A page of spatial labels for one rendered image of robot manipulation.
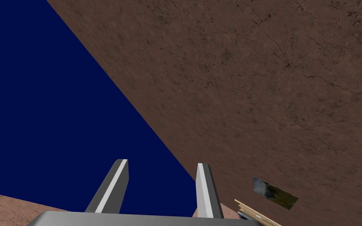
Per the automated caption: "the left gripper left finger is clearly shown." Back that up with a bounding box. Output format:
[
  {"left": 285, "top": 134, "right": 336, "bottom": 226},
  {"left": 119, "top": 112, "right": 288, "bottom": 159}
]
[{"left": 85, "top": 159, "right": 130, "bottom": 214}]

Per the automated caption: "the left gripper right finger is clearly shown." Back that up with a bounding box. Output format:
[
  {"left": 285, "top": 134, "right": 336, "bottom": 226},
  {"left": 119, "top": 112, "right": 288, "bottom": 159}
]
[{"left": 195, "top": 163, "right": 225, "bottom": 219}]

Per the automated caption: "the light wooden furniture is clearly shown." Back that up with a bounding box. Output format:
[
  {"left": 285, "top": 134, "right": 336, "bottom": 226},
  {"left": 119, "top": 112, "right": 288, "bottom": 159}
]
[{"left": 234, "top": 199, "right": 283, "bottom": 226}]

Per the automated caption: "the dark picture on wall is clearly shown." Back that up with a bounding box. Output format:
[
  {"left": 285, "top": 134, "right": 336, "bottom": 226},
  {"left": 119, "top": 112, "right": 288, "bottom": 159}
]
[{"left": 253, "top": 176, "right": 299, "bottom": 211}]

